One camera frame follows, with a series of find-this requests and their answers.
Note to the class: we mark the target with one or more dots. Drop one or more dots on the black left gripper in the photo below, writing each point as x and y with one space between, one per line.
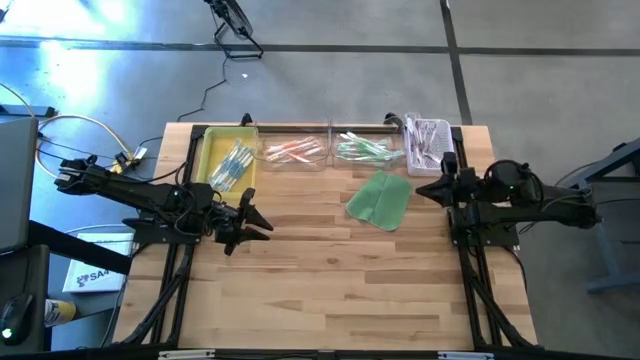
232 222

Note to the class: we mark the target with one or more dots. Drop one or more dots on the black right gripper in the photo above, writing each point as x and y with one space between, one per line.
462 187

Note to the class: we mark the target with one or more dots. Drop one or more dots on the blue toothbrush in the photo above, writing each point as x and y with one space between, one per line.
231 165
224 159
235 168
227 162
238 171
242 174

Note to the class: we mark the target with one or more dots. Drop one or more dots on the orange yellow toothbrush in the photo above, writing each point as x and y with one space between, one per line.
292 149

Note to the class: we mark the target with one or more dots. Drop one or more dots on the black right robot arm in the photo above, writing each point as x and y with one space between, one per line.
530 200

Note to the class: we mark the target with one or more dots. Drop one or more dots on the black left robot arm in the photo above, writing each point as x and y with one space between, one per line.
135 192

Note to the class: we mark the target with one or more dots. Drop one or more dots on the green cloth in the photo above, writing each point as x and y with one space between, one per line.
380 202

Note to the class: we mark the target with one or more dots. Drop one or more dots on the white perforated basket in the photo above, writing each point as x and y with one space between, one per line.
445 135

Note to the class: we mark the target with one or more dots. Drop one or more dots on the clear plastic bin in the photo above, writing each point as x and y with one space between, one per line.
300 169
365 167

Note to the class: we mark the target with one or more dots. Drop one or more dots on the black table clamp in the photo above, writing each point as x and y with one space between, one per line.
392 120
245 119

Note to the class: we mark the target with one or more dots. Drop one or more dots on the yellow plastic bin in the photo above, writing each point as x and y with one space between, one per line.
210 145

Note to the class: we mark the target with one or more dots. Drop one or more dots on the white label strip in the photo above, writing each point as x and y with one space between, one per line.
465 356
187 355

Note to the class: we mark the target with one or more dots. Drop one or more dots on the white printed box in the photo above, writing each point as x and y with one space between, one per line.
95 270

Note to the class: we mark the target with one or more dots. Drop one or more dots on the black side table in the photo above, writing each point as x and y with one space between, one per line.
75 247

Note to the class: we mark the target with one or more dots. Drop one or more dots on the black floor fan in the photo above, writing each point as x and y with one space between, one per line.
235 20

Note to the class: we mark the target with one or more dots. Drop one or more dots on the yellow white can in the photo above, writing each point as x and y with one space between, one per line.
60 312

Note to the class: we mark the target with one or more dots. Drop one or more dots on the grey laptop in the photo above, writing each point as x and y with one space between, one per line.
17 185

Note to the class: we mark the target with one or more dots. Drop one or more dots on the black computer mouse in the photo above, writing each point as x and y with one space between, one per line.
15 320

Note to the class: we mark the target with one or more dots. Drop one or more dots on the grey metal table frame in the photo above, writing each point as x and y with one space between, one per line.
600 255

